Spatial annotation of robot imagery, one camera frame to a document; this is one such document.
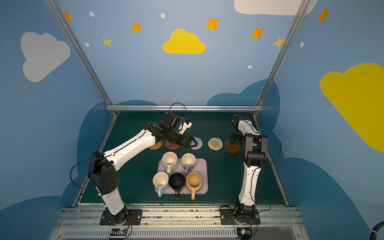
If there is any brown wooden saucer coaster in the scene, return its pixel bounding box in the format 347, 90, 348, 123
225, 140, 242, 154

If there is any woven cork coaster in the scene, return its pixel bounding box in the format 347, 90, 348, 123
149, 141, 163, 151

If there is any dark brown wooden coaster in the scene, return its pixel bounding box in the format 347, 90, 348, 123
166, 141, 180, 151

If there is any white multicolour woven coaster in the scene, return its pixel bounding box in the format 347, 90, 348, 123
208, 138, 223, 151

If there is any cream mug white handle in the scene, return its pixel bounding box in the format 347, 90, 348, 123
162, 152, 178, 175

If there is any grey woven coaster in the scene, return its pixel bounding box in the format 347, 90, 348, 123
191, 137, 203, 151

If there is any white mug lilac handle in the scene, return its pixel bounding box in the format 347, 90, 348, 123
181, 153, 196, 175

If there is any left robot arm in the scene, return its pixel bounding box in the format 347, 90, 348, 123
88, 120, 194, 217

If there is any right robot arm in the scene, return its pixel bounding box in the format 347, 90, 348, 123
230, 115, 268, 222

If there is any lilac plastic tray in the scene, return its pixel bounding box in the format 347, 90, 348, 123
154, 158, 209, 196

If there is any black mug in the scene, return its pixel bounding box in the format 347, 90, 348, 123
169, 173, 186, 199

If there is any tan yellow mug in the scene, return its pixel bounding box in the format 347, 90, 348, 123
186, 173, 203, 200

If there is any rear aluminium crossbar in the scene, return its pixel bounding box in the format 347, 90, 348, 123
106, 104, 263, 112

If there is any right green circuit board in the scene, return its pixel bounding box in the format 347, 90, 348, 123
236, 228, 252, 240

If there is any green circuit board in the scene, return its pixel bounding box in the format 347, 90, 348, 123
109, 228, 129, 239
236, 228, 252, 240

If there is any left green circuit board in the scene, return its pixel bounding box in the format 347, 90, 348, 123
109, 228, 129, 239

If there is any cream mug blue handle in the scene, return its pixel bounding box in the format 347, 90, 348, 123
153, 172, 169, 197

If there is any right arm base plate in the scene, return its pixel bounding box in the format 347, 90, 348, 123
220, 208, 261, 225

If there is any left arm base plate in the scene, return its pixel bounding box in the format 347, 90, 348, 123
100, 209, 143, 226

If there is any aluminium front rail frame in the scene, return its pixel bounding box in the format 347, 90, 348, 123
49, 204, 309, 240

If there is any left aluminium frame post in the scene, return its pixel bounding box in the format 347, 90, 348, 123
45, 0, 113, 106

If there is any aluminium frame post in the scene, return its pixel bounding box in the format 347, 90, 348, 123
45, 0, 113, 106
253, 0, 311, 120

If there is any right aluminium frame post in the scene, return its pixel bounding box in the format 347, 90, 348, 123
253, 0, 311, 120

